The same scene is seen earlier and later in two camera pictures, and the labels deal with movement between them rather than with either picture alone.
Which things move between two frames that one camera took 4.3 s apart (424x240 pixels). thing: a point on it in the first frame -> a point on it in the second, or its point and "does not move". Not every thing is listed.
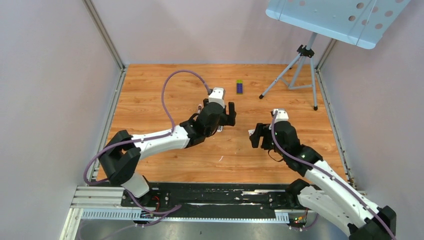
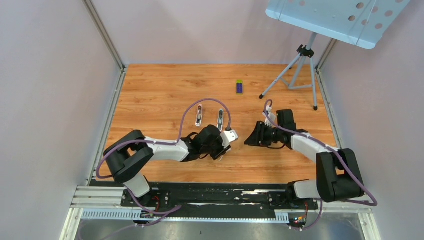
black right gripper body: [267, 143] does not move
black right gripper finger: [260, 129] does not move
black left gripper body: [221, 122] -> [216, 150]
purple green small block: [239, 86] does not move
